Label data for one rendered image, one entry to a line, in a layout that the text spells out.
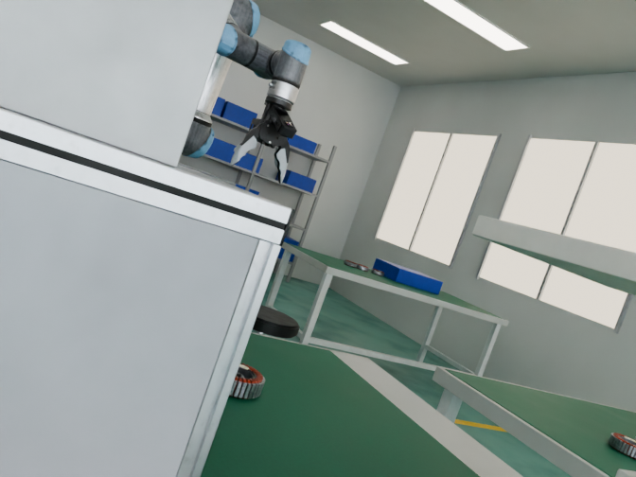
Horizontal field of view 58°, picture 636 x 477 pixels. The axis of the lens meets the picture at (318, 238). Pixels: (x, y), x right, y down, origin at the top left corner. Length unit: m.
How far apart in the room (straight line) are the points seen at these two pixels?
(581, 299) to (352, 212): 4.29
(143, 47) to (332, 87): 8.05
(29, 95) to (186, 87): 0.15
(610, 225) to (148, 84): 5.31
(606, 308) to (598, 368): 0.52
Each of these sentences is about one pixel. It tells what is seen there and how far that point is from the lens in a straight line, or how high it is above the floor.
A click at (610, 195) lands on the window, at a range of 5.85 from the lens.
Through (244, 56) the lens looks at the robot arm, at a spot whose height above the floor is 1.43.
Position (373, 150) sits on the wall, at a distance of 9.01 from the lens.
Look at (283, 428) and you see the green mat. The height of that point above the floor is 0.75.
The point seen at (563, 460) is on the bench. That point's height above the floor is 0.72.
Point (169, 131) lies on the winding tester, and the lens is 0.64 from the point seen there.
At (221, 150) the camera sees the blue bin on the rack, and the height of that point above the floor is 1.40.
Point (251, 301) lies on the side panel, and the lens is 0.68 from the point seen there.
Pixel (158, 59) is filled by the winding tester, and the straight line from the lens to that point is 0.64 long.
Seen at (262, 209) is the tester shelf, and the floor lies 1.10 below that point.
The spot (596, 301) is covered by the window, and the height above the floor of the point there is 1.17.
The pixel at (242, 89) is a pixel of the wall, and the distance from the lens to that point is 8.14.
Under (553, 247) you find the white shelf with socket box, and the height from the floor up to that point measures 1.18.
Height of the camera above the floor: 1.13
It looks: 3 degrees down
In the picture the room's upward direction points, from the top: 20 degrees clockwise
